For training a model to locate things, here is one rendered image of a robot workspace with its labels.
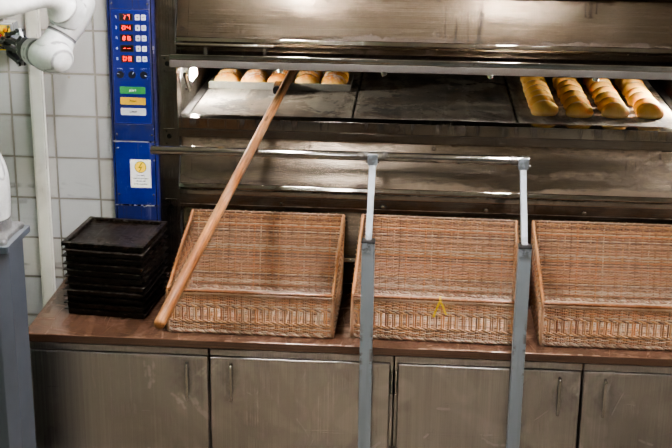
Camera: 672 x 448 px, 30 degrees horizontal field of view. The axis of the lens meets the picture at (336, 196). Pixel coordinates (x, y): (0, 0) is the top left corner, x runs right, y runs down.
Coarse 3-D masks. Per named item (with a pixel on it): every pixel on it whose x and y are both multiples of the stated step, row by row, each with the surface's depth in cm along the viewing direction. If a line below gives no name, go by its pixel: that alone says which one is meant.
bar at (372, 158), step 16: (368, 160) 400; (384, 160) 401; (400, 160) 401; (416, 160) 400; (432, 160) 400; (448, 160) 400; (464, 160) 399; (480, 160) 399; (496, 160) 398; (512, 160) 398; (528, 160) 397; (368, 192) 396; (368, 208) 393; (368, 224) 391; (368, 240) 387; (368, 256) 387; (528, 256) 384; (368, 272) 389; (528, 272) 385; (368, 288) 390; (528, 288) 387; (368, 304) 392; (368, 320) 394; (368, 336) 395; (512, 336) 395; (368, 352) 397; (512, 352) 394; (368, 368) 398; (512, 368) 395; (368, 384) 400; (512, 384) 397; (368, 400) 402; (512, 400) 398; (368, 416) 404; (512, 416) 400; (368, 432) 405; (512, 432) 402
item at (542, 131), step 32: (224, 128) 440; (256, 128) 440; (288, 128) 439; (320, 128) 438; (352, 128) 437; (384, 128) 436; (416, 128) 436; (448, 128) 435; (480, 128) 434; (512, 128) 433; (544, 128) 433; (576, 128) 432; (608, 128) 433; (640, 128) 433
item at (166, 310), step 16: (288, 80) 445; (272, 112) 422; (256, 144) 401; (240, 160) 391; (240, 176) 383; (224, 192) 373; (224, 208) 366; (208, 224) 356; (208, 240) 351; (192, 256) 341; (192, 272) 337; (176, 288) 327; (160, 320) 315
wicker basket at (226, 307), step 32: (192, 224) 445; (224, 224) 447; (256, 224) 446; (288, 224) 445; (320, 224) 444; (224, 256) 447; (256, 256) 446; (288, 256) 445; (320, 256) 444; (192, 288) 445; (224, 288) 445; (256, 288) 446; (288, 288) 445; (320, 288) 445; (192, 320) 409; (224, 320) 409; (256, 320) 418; (288, 320) 419; (320, 320) 420
